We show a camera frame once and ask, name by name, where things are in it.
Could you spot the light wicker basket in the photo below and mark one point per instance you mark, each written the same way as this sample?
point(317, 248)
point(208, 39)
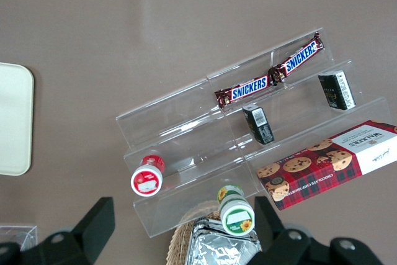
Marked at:
point(178, 240)

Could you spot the Snickers chocolate bar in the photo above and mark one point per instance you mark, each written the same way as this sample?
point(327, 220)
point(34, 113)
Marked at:
point(248, 86)
point(299, 58)

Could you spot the clear acrylic bottle rack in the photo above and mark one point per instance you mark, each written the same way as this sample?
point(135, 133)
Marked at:
point(18, 234)

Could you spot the stacked aluminium foil containers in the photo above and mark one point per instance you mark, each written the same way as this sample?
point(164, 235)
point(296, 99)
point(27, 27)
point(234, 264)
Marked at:
point(217, 246)

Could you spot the red tartan Walkers cookie box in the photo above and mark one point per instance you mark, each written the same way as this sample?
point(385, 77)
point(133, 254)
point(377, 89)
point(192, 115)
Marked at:
point(325, 165)

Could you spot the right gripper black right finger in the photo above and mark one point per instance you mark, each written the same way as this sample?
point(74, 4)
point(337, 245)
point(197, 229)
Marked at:
point(279, 240)

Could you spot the red lidded yogurt cup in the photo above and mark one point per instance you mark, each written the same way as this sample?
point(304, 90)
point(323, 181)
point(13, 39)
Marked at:
point(147, 179)

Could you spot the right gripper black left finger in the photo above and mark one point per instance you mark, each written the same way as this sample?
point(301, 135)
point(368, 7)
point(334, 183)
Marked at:
point(83, 237)

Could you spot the small black box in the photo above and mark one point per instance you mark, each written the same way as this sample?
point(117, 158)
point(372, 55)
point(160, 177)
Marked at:
point(336, 89)
point(259, 125)

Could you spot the green lidded yogurt cup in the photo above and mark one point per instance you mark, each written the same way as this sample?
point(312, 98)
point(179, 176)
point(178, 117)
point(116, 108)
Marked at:
point(237, 215)

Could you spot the clear acrylic stepped riser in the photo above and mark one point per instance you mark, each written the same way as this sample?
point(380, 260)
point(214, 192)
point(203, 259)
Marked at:
point(186, 128)
point(297, 122)

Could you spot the beige rectangular tray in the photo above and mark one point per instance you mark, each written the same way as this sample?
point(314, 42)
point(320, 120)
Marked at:
point(14, 119)

